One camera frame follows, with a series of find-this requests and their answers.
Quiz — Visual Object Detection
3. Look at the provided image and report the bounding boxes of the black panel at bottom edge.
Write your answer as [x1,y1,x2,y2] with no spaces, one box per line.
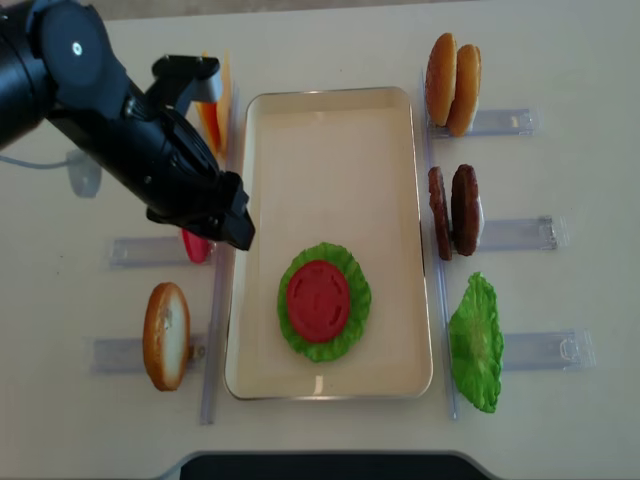
[180,453,487,480]

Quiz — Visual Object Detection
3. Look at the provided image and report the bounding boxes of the orange cheese slice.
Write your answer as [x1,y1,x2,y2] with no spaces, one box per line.
[194,51,222,160]

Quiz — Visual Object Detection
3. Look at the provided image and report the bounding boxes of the green lettuce leaf on tray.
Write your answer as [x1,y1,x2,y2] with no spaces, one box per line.
[277,242,372,363]

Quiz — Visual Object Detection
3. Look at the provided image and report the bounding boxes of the long clear left rail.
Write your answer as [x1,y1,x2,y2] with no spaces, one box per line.
[199,243,235,425]

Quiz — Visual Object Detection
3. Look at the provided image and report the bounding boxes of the clear rail holder tomato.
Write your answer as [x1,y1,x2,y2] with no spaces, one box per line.
[107,236,190,269]

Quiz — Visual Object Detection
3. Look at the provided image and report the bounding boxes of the brown meat patty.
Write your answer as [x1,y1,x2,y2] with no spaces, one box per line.
[451,164,480,256]
[428,166,452,261]

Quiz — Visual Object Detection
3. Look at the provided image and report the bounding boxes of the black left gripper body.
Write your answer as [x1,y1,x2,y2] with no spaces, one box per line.
[47,107,250,241]

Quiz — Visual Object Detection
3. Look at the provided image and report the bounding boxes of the red tomato slice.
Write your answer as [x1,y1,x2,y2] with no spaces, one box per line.
[286,260,350,344]
[181,229,211,264]

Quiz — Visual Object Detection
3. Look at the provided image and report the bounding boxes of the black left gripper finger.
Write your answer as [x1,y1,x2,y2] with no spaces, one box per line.
[219,210,256,251]

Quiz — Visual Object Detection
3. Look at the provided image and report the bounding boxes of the upright green lettuce leaf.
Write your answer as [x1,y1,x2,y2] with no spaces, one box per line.
[449,272,505,414]

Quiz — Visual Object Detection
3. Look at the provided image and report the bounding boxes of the clear suction cable holder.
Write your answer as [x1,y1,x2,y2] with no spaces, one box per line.
[66,150,102,198]

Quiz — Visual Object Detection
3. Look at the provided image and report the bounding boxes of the white patty support clip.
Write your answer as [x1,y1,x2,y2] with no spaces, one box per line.
[476,196,485,249]

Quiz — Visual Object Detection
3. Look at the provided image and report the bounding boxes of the clear rail holder bread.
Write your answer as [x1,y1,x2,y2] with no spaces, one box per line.
[84,334,207,375]

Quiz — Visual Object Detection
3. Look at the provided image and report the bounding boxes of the right golden bun half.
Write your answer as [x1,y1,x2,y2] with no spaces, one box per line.
[446,44,482,137]

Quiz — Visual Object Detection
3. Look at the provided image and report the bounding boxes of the golden bun half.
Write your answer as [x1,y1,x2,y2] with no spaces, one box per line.
[446,44,482,137]
[425,32,457,127]

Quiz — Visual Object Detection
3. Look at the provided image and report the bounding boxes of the long clear rail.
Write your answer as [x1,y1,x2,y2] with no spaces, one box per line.
[199,243,235,425]
[419,67,459,421]

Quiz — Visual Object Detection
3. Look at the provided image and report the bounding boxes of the left golden bun half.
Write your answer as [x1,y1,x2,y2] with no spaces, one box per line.
[425,32,457,127]

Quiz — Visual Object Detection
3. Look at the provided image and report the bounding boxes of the clear rail holder buns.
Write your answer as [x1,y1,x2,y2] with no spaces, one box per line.
[428,107,545,139]

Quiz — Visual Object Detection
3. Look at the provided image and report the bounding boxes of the right brown meat patty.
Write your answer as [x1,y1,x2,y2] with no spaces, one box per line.
[451,164,480,256]

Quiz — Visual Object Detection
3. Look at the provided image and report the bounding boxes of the left brown meat patty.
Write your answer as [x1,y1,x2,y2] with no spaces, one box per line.
[428,166,452,261]

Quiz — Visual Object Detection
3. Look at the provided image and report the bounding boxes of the long clear right rail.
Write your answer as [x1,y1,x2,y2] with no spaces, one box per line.
[419,67,459,421]

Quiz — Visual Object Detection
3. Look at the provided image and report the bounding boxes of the sliced bread with white face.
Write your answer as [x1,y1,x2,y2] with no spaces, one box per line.
[143,282,190,391]

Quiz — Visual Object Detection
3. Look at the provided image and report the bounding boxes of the clear rail holder patties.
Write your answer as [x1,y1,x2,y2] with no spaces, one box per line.
[477,215,569,252]

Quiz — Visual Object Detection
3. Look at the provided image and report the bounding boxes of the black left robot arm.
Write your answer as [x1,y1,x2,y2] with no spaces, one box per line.
[1,1,255,251]

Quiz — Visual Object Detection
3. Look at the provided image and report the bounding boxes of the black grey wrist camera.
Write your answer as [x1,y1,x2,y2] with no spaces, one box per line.
[145,55,224,115]

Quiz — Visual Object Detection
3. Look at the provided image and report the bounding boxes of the clear rail holder lettuce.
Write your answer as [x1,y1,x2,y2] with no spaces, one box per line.
[503,329,596,372]

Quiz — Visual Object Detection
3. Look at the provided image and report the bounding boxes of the cream rectangular metal tray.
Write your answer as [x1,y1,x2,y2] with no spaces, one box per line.
[224,87,433,400]

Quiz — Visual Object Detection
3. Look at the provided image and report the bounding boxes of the yellow cheese slice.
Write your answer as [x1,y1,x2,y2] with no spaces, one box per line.
[217,50,233,159]

